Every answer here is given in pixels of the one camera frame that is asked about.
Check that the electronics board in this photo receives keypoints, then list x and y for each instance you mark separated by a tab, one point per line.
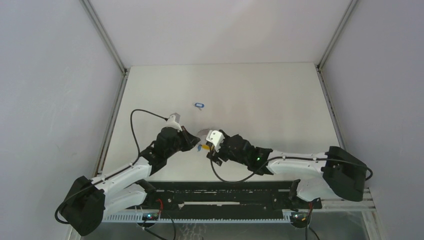
150	216
299	220

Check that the left aluminium frame post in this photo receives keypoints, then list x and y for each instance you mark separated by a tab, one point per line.
103	34

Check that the right electronics board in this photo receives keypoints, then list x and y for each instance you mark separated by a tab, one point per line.
299	220

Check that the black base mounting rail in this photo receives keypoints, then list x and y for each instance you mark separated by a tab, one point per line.
210	199

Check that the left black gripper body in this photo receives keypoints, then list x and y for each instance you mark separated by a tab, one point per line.
180	143

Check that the metal keyring with yellow tag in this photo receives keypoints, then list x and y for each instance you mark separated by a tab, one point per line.
202	134

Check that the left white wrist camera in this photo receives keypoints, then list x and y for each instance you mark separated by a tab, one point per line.
173	122

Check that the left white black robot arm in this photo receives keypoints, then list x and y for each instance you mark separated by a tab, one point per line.
89	201

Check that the left electronics board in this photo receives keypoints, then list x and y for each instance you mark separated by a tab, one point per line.
150	216

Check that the right aluminium frame post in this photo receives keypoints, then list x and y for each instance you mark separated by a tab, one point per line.
337	33

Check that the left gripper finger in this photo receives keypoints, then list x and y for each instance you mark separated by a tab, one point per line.
190	147
191	140

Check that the aluminium frame post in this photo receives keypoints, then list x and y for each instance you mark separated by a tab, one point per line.
337	33
103	34

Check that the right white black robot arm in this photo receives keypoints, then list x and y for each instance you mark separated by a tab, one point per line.
334	173

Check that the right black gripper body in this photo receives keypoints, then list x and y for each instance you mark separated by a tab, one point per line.
225	154

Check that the white slotted cable duct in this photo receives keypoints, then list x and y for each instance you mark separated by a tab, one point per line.
136	217

